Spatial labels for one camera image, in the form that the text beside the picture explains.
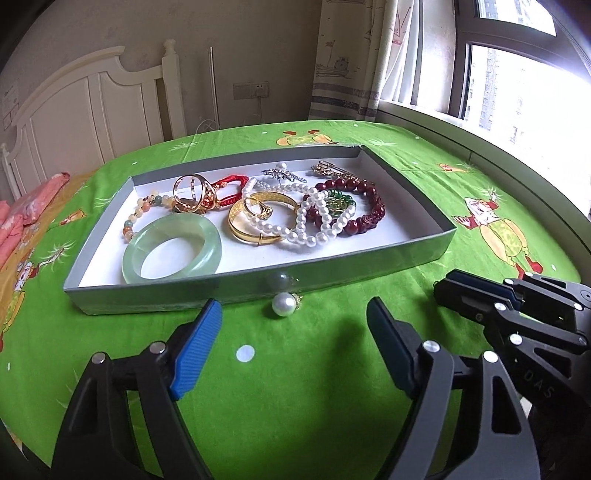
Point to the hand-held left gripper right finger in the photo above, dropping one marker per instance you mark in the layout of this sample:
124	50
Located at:
392	350

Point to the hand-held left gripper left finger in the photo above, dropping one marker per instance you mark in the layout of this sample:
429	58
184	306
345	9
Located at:
196	350

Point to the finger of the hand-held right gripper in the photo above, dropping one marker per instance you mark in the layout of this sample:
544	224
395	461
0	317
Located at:
480	282
461	300

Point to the grey shallow cardboard box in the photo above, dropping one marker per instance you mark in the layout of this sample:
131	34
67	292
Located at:
406	226

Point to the white pearl earring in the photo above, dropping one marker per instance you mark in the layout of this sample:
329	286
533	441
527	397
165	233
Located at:
282	304

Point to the green gem gold pendant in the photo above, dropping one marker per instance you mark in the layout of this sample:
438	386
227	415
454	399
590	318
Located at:
339	202

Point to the wide gold bangle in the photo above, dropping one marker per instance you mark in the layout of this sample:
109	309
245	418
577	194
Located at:
277	199

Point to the gold filigree brooch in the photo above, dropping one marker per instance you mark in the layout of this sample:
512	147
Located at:
330	169

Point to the silver rhinestone brooch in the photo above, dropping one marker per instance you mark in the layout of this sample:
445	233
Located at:
281	174

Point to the green printed bedsheet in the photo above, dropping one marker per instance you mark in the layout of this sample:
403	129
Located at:
300	392

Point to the pale green jade bangle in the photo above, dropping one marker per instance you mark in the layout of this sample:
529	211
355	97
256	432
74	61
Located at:
134	258

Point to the white window sill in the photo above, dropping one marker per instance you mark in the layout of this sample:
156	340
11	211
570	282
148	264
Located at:
485	134

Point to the window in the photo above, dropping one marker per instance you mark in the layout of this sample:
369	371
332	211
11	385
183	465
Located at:
517	69

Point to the pink floral folded quilt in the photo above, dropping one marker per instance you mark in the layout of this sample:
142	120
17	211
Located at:
27	207

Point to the white printed curtain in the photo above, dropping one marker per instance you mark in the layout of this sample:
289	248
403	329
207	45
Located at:
360	60

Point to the white wooden headboard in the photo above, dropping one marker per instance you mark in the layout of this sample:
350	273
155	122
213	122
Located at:
92	120

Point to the thin metal rod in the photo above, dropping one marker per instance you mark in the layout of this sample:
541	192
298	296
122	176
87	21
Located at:
214	87

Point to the beige wall socket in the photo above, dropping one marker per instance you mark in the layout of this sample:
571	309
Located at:
250	90

